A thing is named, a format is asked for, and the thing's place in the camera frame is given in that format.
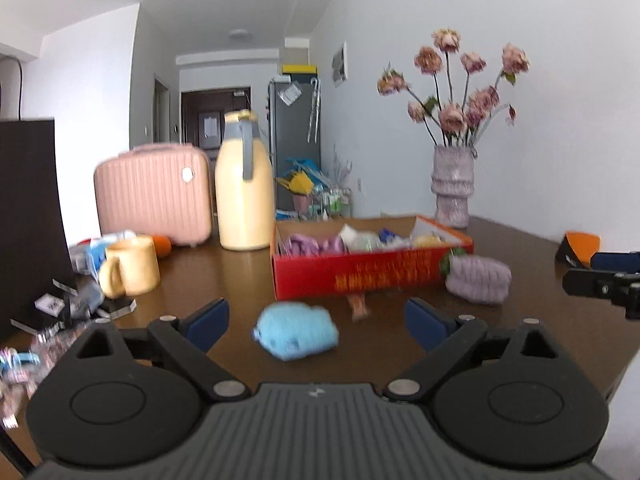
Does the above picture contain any grey refrigerator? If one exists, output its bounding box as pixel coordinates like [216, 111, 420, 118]
[267, 77, 322, 212]

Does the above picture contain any yellow white plush toy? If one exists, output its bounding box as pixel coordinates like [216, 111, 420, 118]
[411, 232, 454, 249]

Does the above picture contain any red cardboard box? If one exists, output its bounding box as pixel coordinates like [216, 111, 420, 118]
[270, 214, 474, 300]

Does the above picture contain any ceiling lamp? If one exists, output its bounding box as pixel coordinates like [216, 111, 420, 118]
[228, 28, 252, 41]

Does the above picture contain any lavender knitted headband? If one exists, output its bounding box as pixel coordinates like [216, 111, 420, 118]
[439, 249, 512, 304]

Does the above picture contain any purple textured vase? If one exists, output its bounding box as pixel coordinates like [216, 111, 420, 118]
[431, 145, 474, 229]

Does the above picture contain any blue packet in box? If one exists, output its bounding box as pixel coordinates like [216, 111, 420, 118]
[378, 229, 398, 244]

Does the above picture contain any orange black card holder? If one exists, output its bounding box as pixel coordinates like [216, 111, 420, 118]
[554, 231, 601, 269]

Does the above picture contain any cluttered storage rack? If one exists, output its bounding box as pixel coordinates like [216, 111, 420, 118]
[276, 155, 352, 220]

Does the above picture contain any yellow box on refrigerator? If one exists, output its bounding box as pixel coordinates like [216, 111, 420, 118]
[281, 64, 318, 75]

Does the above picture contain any dark brown entrance door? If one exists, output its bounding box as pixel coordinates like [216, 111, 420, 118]
[181, 87, 250, 160]

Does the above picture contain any tissue pack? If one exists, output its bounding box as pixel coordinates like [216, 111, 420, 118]
[68, 230, 136, 278]

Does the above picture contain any dried pink rose bouquet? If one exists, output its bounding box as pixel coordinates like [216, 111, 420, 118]
[376, 28, 530, 156]

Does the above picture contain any purple fuzzy towel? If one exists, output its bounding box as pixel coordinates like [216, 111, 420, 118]
[280, 234, 346, 257]

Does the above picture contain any pink small suitcase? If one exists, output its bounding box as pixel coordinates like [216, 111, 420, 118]
[93, 143, 214, 246]

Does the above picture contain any snack candy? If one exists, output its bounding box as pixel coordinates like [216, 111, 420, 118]
[347, 294, 370, 322]

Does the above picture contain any blue plush toy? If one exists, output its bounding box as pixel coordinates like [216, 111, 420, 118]
[252, 301, 340, 362]

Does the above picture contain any yellow thermos jug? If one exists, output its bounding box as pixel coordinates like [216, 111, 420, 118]
[215, 110, 276, 252]

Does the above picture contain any orange fruit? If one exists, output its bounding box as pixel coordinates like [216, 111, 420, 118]
[151, 235, 172, 259]

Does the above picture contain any plastic wrappers pile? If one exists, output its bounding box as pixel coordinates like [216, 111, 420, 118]
[1, 280, 137, 429]

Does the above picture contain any yellow ceramic mug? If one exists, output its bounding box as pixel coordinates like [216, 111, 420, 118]
[99, 236, 160, 299]

